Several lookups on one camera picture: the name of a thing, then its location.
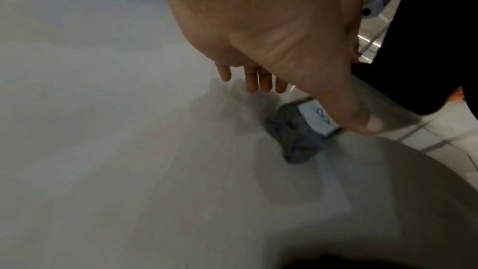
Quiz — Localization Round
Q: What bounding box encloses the person's right hand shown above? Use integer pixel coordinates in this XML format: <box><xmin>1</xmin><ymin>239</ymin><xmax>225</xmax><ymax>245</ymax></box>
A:
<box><xmin>338</xmin><ymin>0</ymin><xmax>369</xmax><ymax>63</ymax></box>

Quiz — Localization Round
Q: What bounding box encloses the person's left hand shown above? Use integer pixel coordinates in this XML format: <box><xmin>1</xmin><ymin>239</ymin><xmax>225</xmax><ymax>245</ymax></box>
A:
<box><xmin>153</xmin><ymin>0</ymin><xmax>386</xmax><ymax>136</ymax></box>

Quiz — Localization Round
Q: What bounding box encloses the black item packet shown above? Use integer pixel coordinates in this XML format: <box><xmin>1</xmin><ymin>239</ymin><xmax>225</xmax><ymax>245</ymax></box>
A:
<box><xmin>263</xmin><ymin>96</ymin><xmax>344</xmax><ymax>164</ymax></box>

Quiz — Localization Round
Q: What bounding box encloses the person's dark trouser leg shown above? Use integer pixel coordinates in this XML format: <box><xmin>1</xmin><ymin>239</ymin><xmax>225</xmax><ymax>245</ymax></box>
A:
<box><xmin>351</xmin><ymin>0</ymin><xmax>478</xmax><ymax>117</ymax></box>

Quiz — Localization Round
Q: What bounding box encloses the chrome metal leg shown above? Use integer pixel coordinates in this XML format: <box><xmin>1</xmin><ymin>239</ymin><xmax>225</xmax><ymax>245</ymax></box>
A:
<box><xmin>356</xmin><ymin>22</ymin><xmax>391</xmax><ymax>62</ymax></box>

